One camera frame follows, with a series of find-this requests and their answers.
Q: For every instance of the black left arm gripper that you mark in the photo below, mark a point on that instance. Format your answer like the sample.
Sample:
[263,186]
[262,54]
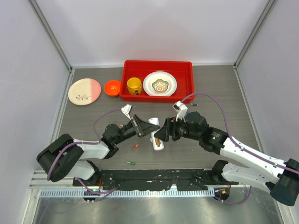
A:
[144,128]

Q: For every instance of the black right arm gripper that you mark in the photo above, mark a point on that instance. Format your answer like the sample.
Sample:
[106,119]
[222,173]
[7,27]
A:
[169,128]

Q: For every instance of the white remote control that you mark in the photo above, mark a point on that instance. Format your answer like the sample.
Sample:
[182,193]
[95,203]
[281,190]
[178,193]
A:
[155,121]

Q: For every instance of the orange AAA battery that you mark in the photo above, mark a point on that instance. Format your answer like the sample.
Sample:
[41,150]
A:
[157,142]

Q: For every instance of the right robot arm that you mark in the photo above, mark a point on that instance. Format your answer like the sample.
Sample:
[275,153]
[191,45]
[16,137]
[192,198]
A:
[275,176]

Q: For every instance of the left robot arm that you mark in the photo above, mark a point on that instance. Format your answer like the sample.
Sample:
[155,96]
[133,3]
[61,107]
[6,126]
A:
[68,157]

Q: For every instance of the patterned small bowl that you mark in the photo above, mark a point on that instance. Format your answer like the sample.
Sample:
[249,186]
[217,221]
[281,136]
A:
[160,85]

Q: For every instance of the yellow mug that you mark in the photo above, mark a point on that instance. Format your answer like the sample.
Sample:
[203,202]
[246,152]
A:
[134,86]

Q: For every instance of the white plate in bin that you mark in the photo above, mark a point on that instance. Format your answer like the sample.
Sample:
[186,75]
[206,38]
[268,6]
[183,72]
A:
[150,78]

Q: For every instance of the orange plastic bowl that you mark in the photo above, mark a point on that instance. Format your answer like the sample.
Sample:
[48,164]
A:
[112,88]

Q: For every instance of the red plastic bin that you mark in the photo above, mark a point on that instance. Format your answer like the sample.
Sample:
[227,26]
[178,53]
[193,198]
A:
[182,71]

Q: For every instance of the pink and white plate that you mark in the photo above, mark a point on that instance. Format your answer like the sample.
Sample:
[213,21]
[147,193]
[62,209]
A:
[84,91]

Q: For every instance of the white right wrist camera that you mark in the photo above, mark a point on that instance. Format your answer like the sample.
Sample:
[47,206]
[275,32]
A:
[180,109]

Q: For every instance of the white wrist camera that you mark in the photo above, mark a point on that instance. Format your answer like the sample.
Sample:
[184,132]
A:
[126,110]
[180,109]

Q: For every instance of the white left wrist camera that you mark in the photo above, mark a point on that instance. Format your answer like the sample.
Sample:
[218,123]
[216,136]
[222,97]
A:
[126,110]

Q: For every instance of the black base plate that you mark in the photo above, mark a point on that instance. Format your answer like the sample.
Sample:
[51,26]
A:
[158,179]

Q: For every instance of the aluminium front rail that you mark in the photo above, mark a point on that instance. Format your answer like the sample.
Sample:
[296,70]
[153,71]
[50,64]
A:
[72,193]

